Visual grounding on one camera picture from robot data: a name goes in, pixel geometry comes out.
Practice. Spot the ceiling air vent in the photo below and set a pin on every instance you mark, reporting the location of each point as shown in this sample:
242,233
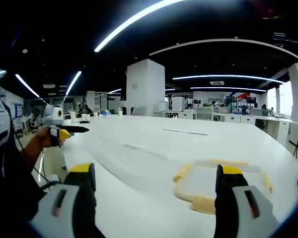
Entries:
216,82

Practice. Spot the clear lid with yellow latches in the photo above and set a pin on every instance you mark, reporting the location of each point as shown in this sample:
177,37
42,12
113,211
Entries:
201,181

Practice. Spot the white box appliance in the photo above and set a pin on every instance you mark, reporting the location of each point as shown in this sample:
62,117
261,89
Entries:
178,104

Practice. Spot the white mesh chair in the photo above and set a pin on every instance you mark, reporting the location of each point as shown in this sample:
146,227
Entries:
204,114

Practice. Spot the person's black clothed torso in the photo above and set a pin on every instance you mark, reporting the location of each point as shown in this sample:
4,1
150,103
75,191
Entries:
12,188

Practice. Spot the person's left hand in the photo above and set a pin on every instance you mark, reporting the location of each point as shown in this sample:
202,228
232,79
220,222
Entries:
45,140

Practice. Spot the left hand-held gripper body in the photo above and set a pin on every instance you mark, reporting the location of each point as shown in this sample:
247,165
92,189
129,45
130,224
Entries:
53,116

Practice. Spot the white worn chest device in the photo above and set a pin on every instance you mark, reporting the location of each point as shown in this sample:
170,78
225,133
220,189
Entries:
1,124

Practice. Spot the long ceiling light strip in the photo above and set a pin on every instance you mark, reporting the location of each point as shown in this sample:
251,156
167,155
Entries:
228,88
129,23
226,76
74,81
27,85

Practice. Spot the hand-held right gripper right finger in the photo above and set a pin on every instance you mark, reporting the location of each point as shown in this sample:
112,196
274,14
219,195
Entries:
231,203

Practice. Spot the white flat strip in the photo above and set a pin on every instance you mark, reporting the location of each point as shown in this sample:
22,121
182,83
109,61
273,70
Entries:
186,131

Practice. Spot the white square column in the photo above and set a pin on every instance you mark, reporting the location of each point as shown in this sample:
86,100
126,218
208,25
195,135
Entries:
145,86

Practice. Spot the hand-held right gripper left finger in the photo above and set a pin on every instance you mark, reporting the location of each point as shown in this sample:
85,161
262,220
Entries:
72,196

